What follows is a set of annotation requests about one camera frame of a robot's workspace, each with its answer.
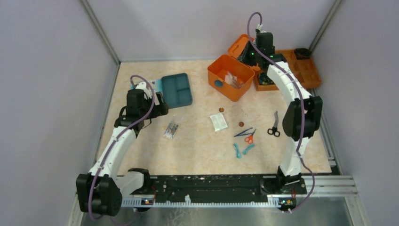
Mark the orange small scissors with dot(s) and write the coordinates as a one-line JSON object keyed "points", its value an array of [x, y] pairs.
{"points": [[249, 138]]}

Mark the blue tweezers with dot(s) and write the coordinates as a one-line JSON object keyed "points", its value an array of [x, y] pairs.
{"points": [[246, 132]]}

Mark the small pill blister bag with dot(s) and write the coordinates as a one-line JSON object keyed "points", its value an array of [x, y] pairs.
{"points": [[171, 130]]}

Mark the black tape roll left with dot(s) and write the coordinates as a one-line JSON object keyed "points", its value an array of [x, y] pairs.
{"points": [[263, 79]]}

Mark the teal divided tray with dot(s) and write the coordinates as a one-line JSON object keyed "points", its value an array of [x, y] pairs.
{"points": [[176, 90]]}

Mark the orange medicine box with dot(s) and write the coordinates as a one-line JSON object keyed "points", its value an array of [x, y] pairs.
{"points": [[228, 63]]}

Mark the teal clip right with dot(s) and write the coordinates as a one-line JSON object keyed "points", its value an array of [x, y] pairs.
{"points": [[247, 149]]}

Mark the teal clip left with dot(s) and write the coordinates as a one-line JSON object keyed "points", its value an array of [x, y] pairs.
{"points": [[237, 151]]}

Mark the beige gauze packet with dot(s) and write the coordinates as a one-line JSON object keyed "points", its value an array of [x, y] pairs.
{"points": [[233, 80]]}

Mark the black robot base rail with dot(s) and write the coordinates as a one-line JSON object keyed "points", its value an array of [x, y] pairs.
{"points": [[221, 190]]}

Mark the white sachet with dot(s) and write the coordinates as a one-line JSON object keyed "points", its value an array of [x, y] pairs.
{"points": [[218, 122]]}

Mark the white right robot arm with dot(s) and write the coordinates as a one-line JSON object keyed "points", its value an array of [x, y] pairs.
{"points": [[303, 114]]}

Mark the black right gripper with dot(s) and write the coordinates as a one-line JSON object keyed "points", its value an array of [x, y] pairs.
{"points": [[247, 53]]}

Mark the orange compartment tray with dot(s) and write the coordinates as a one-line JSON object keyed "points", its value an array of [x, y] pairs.
{"points": [[304, 70]]}

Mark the blue white packet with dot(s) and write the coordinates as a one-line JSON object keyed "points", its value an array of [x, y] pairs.
{"points": [[155, 84]]}

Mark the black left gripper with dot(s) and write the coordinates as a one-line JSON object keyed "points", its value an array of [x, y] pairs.
{"points": [[161, 108]]}

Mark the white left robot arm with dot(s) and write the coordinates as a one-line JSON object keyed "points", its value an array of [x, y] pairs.
{"points": [[101, 191]]}

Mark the teal clip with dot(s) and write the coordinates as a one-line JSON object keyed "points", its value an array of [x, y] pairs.
{"points": [[247, 149], [237, 151]]}

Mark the black handled scissors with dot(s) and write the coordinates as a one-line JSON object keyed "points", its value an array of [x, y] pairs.
{"points": [[274, 129]]}

